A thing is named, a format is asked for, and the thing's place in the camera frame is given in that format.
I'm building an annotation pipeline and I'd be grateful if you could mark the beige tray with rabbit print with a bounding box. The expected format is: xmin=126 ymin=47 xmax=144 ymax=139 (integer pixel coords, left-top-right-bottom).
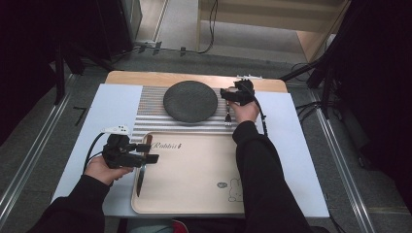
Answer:
xmin=130 ymin=130 xmax=246 ymax=216

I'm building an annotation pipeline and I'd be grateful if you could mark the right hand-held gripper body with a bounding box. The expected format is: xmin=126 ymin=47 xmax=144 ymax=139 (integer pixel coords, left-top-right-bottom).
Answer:
xmin=233 ymin=75 xmax=262 ymax=107

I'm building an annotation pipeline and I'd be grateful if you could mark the wooden table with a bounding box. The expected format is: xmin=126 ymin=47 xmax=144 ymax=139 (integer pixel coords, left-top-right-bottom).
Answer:
xmin=105 ymin=70 xmax=289 ymax=94

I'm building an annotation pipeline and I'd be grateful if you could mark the grey striped placemat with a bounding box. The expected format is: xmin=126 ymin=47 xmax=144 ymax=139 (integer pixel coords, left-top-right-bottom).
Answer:
xmin=129 ymin=85 xmax=260 ymax=144

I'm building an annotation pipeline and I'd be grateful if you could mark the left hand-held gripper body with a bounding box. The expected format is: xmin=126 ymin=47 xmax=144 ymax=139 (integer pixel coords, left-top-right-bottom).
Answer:
xmin=100 ymin=124 xmax=144 ymax=170

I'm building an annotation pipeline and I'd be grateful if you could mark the light wooden shelf unit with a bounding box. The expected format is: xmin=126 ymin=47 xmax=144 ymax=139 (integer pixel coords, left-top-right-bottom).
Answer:
xmin=195 ymin=0 xmax=352 ymax=63

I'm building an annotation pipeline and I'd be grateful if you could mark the fork with brown handle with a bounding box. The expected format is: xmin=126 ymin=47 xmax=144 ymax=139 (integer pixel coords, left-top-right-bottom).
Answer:
xmin=224 ymin=101 xmax=233 ymax=127

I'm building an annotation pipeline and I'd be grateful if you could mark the person's right hand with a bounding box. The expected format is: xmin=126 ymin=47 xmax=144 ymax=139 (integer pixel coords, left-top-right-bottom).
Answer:
xmin=227 ymin=98 xmax=260 ymax=124

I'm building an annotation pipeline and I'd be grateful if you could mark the left hand-held gripper black cable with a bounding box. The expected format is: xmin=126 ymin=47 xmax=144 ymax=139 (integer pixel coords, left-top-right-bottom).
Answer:
xmin=83 ymin=131 xmax=107 ymax=173

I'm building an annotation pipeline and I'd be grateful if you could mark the aluminium floor rail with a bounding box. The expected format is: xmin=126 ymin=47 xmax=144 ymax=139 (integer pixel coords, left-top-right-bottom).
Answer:
xmin=306 ymin=88 xmax=377 ymax=233
xmin=0 ymin=73 xmax=80 ymax=222

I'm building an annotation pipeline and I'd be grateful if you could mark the black metal stand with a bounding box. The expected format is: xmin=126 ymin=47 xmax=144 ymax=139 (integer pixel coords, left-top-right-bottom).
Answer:
xmin=280 ymin=56 xmax=336 ymax=120
xmin=51 ymin=40 xmax=115 ymax=105

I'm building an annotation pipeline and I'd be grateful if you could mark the white board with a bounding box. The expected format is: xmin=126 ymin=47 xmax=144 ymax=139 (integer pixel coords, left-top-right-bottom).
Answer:
xmin=51 ymin=83 xmax=330 ymax=218

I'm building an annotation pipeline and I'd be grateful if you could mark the dark grey round plate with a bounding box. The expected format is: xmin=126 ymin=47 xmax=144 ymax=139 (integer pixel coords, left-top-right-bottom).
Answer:
xmin=162 ymin=80 xmax=219 ymax=124

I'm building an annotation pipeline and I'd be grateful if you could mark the hanging black cable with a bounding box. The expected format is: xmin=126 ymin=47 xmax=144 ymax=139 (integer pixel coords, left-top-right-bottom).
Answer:
xmin=197 ymin=0 xmax=219 ymax=54

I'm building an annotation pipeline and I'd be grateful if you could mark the bundle of black floor cables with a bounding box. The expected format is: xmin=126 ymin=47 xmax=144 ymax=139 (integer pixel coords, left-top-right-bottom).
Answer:
xmin=291 ymin=62 xmax=324 ymax=124

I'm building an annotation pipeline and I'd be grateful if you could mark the right hand-held gripper black cable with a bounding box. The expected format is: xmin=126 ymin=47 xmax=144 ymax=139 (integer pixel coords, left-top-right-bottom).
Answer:
xmin=250 ymin=85 xmax=270 ymax=138

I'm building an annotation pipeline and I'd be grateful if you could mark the hand-held gripper black cable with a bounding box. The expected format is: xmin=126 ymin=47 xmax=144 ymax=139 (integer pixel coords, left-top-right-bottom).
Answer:
xmin=83 ymin=131 xmax=107 ymax=173
xmin=250 ymin=85 xmax=270 ymax=138

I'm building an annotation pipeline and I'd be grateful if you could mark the knife with brown handle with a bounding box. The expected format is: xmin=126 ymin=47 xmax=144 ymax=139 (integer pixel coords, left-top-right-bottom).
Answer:
xmin=135 ymin=134 xmax=155 ymax=198

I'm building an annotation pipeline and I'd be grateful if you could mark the person's left hand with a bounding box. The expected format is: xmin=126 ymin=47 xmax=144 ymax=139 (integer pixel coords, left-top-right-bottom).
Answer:
xmin=84 ymin=155 xmax=134 ymax=186

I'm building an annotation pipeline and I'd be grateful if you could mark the dark cabinet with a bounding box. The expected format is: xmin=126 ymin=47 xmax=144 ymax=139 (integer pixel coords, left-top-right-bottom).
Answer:
xmin=96 ymin=0 xmax=144 ymax=61

